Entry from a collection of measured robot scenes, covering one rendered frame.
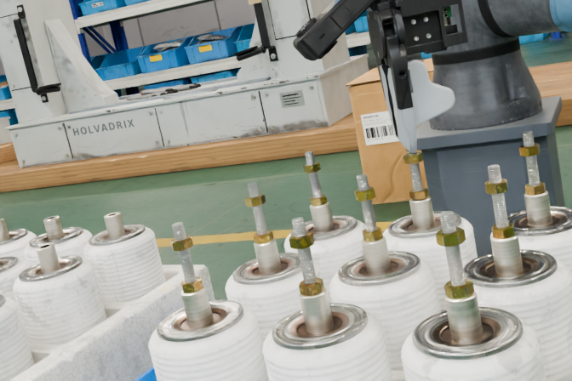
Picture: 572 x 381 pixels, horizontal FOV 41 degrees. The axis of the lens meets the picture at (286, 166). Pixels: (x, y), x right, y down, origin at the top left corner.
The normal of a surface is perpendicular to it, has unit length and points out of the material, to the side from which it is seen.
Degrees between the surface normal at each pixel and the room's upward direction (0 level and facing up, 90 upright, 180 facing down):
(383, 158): 89
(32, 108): 90
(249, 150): 90
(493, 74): 72
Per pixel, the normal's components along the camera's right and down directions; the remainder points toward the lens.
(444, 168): -0.39, 0.26
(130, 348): 0.84, -0.07
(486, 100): -0.20, -0.07
